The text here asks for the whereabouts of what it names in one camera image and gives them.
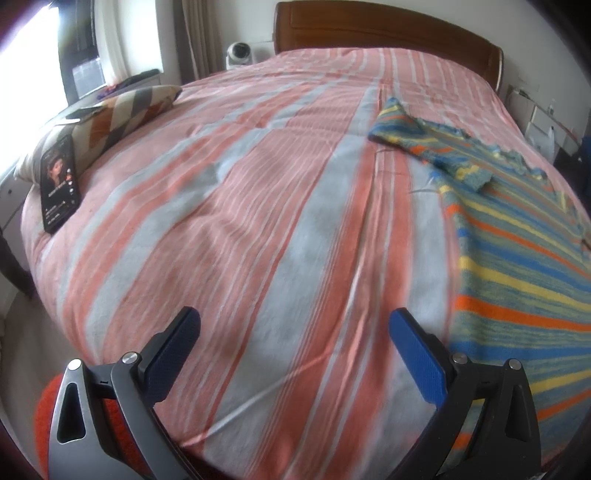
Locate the flat dark smartphone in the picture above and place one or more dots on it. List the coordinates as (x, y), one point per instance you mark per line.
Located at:
(83, 114)

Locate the beige curtain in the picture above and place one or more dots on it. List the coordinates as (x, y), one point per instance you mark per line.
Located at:
(198, 37)

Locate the chevron patterned pillow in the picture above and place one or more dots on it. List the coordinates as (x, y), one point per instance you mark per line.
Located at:
(124, 110)

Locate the clear plastic bag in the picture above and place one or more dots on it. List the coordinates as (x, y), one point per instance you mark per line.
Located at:
(542, 143)

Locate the striped knit sweater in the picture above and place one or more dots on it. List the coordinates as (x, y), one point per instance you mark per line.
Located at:
(508, 258)

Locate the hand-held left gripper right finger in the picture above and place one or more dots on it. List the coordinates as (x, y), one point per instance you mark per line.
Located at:
(418, 364)

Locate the white security camera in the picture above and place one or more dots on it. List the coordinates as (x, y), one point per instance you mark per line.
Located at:
(238, 53)

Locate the orange knitted cloth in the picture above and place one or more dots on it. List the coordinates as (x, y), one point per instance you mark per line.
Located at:
(115, 429)

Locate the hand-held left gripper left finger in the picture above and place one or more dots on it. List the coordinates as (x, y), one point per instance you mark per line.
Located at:
(173, 364)

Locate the clear plastic storage box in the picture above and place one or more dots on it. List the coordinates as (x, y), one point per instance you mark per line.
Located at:
(87, 76)

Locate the white nightstand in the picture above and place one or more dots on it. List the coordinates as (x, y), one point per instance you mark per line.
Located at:
(521, 108)

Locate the black smartphone with lit screen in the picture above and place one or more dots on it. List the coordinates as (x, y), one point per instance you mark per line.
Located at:
(57, 184)

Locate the pink striped bedspread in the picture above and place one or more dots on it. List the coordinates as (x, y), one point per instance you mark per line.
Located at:
(277, 207)

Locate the wooden headboard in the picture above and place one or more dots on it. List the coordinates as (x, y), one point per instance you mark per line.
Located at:
(369, 23)

